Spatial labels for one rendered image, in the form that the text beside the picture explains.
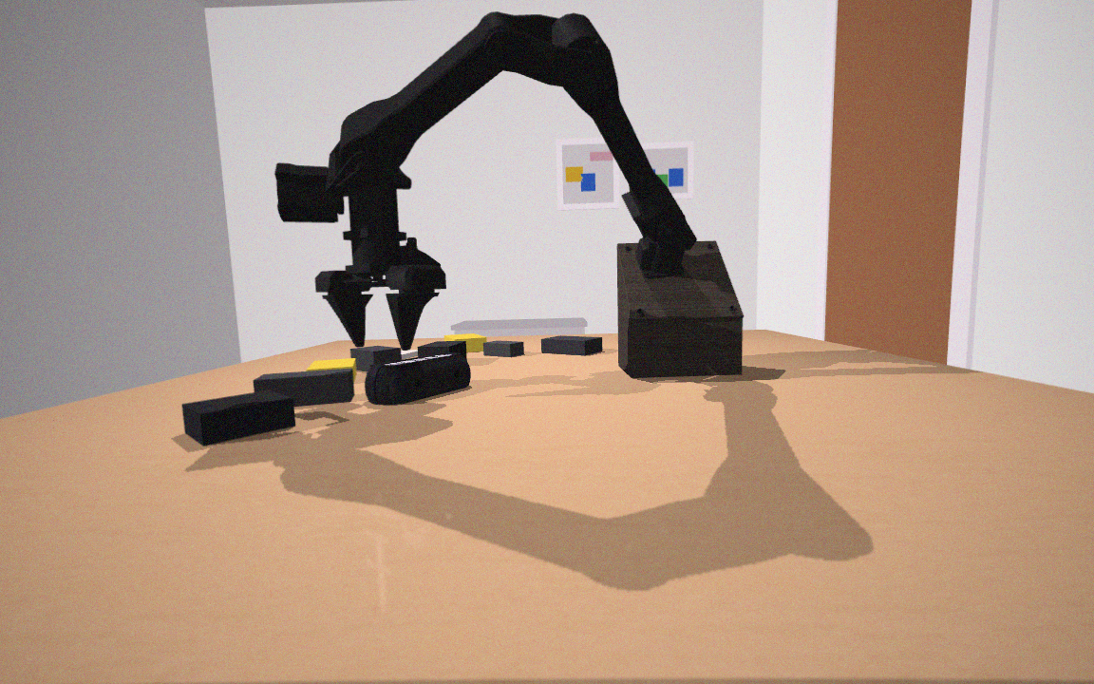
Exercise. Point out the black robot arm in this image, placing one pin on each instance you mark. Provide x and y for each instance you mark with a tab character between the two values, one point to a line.
376	139

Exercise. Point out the dark grey rounded unit with white label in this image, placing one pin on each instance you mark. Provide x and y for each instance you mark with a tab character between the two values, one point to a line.
408	380

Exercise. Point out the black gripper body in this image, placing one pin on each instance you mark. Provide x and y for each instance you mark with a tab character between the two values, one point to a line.
376	252

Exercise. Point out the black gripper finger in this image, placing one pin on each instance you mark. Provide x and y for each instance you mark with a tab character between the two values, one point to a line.
406	310
351	310

